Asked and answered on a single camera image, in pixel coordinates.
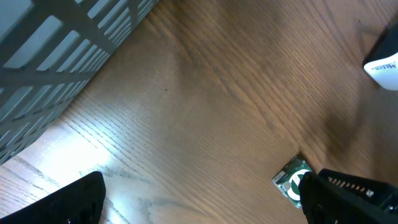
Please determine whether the dark grey plastic basket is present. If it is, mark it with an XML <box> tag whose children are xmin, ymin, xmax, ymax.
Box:
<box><xmin>1</xmin><ymin>0</ymin><xmax>157</xmax><ymax>162</ymax></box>

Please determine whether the white barcode scanner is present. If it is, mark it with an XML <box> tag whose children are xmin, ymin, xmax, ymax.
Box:
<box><xmin>362</xmin><ymin>24</ymin><xmax>397</xmax><ymax>91</ymax></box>

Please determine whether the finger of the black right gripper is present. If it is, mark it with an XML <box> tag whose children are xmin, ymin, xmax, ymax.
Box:
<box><xmin>318</xmin><ymin>169</ymin><xmax>397</xmax><ymax>212</ymax></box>

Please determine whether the dark green Zam-Buk box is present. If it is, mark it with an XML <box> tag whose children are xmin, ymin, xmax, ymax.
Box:
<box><xmin>272</xmin><ymin>154</ymin><xmax>312</xmax><ymax>208</ymax></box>

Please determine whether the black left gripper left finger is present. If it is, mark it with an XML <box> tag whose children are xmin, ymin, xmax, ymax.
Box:
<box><xmin>1</xmin><ymin>171</ymin><xmax>106</xmax><ymax>224</ymax></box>

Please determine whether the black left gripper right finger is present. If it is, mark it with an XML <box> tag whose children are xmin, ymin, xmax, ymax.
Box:
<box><xmin>298</xmin><ymin>172</ymin><xmax>397</xmax><ymax>224</ymax></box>

